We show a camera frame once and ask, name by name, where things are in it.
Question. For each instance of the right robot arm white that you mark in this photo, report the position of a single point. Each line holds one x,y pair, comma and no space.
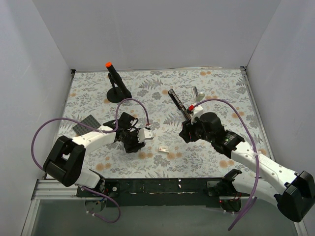
293,193

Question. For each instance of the beige stapler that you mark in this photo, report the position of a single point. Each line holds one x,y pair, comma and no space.
198,96

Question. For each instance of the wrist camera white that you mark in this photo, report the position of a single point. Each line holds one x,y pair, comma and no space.
145,133
197,111

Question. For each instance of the black microphone on stand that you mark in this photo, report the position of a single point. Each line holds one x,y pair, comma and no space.
118,92

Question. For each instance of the floral patterned table mat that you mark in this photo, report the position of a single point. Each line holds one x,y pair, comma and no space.
227,95

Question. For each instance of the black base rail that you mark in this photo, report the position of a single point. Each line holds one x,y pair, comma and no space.
155,192

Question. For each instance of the small staple box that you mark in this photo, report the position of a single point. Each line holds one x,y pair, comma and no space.
164,149

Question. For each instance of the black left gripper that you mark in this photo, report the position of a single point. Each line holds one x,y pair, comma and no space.
134,145

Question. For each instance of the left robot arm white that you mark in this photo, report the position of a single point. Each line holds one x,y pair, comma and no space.
65,161

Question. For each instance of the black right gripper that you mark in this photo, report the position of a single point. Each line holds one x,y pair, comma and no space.
186,130

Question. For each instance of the black stapler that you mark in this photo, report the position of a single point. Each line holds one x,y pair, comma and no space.
179,104

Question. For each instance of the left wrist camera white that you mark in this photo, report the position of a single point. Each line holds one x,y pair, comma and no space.
145,133

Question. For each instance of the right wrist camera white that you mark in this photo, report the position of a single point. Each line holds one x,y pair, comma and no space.
197,111

